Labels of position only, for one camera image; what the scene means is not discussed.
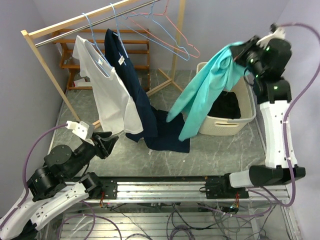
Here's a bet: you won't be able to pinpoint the blue hanger of white shirt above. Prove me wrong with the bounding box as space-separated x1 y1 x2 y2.
81 12 114 79

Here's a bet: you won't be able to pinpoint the blue hanger of teal shirt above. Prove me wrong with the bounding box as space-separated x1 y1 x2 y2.
120 0 183 60

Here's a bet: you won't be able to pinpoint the wooden shoe shelf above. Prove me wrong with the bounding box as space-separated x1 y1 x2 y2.
51 28 151 91

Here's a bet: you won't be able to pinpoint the aluminium rail frame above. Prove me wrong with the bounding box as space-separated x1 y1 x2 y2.
41 177 295 240

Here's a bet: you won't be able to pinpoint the wooden clothes rack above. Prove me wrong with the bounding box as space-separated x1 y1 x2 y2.
20 0 188 131

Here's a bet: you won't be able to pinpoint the purple cable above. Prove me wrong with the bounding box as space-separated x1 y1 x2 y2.
247 22 320 216
0 124 68 226

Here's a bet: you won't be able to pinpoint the pink wire hanger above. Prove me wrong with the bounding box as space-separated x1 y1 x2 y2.
124 0 201 61

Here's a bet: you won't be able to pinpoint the navy blue t shirt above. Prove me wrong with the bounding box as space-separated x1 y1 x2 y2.
104 29 190 153

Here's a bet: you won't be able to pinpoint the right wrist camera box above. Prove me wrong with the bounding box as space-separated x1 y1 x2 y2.
256 23 286 48

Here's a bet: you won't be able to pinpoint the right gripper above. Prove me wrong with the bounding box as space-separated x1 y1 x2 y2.
230 34 268 78

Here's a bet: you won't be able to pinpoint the black garment in basket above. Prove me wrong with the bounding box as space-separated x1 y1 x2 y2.
207 91 241 119

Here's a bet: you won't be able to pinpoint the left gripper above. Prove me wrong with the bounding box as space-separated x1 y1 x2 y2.
66 129 119 177

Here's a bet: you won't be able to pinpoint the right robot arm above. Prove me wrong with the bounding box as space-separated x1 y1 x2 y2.
220 37 306 198

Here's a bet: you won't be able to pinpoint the loose cables under table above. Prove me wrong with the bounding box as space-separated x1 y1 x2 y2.
56 197 276 240

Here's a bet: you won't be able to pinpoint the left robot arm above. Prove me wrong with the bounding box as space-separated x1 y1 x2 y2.
0 132 119 240

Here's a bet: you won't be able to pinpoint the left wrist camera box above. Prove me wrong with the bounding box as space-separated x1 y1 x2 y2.
66 120 95 141

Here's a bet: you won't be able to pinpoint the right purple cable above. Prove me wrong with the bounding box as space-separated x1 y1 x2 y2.
247 22 320 216

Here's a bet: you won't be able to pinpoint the white t shirt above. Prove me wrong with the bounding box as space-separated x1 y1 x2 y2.
72 35 144 135

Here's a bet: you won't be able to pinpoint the teal t shirt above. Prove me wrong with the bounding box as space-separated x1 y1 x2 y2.
166 41 245 142

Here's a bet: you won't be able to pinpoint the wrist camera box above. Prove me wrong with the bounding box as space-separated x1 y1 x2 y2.
256 23 286 48
66 120 95 141

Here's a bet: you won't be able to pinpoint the blue hanger of navy shirt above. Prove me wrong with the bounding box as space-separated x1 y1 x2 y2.
109 3 129 58

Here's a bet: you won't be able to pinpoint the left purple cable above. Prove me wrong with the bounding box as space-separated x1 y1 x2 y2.
0 124 68 226

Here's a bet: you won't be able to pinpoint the cream laundry basket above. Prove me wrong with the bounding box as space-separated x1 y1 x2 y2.
198 70 256 136

